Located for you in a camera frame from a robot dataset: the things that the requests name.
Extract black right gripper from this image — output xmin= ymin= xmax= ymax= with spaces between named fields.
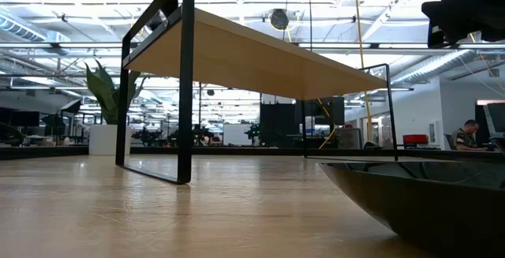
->
xmin=421 ymin=0 xmax=505 ymax=48

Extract black wavy-edged plate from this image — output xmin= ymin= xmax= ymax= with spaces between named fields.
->
xmin=318 ymin=159 xmax=505 ymax=258

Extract dark monitor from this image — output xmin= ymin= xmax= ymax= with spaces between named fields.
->
xmin=475 ymin=102 xmax=505 ymax=137
xmin=9 ymin=110 xmax=41 ymax=129

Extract ceiling light strip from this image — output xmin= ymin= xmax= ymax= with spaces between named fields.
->
xmin=295 ymin=42 xmax=505 ymax=50

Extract green potted plant leaves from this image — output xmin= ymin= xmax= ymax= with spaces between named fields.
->
xmin=84 ymin=60 xmax=142 ymax=126

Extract person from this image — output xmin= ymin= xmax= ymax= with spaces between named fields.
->
xmin=449 ymin=118 xmax=490 ymax=151

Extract wooden shelf riser black legs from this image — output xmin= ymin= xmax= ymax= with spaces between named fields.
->
xmin=115 ymin=0 xmax=399 ymax=185

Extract red box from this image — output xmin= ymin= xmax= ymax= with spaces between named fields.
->
xmin=402 ymin=133 xmax=429 ymax=145

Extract white plant pot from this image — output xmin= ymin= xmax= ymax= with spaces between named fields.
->
xmin=88 ymin=124 xmax=133 ymax=156

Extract white board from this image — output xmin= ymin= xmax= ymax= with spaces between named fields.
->
xmin=223 ymin=123 xmax=253 ymax=147

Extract black robot with green lights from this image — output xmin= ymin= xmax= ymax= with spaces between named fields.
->
xmin=244 ymin=122 xmax=262 ymax=144

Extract black partition panels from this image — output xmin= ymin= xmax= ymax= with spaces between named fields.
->
xmin=259 ymin=96 xmax=346 ymax=148

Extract silver corrugated duct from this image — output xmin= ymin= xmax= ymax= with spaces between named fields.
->
xmin=392 ymin=48 xmax=481 ymax=88

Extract yellow cable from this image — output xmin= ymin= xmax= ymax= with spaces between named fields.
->
xmin=317 ymin=99 xmax=337 ymax=150
xmin=352 ymin=0 xmax=375 ymax=143

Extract black hanging cable reel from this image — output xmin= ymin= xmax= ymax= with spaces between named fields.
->
xmin=269 ymin=8 xmax=290 ymax=31

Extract black aluminium table frame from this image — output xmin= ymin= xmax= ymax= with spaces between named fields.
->
xmin=0 ymin=145 xmax=505 ymax=163

